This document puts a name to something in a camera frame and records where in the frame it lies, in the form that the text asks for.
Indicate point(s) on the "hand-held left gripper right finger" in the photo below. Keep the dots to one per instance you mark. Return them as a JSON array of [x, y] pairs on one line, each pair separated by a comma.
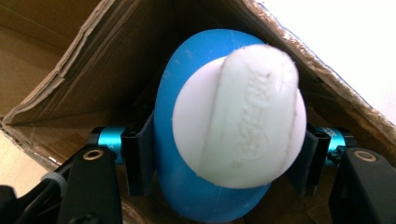
[[314, 158]]

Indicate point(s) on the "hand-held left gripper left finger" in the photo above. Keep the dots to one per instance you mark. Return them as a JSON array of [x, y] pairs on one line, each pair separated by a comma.
[[137, 158]]

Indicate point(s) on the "brown cardboard box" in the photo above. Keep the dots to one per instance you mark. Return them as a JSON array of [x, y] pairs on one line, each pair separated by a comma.
[[102, 77]]

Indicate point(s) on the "blue bottle with white cap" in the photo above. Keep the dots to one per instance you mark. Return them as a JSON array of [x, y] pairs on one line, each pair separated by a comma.
[[230, 124]]

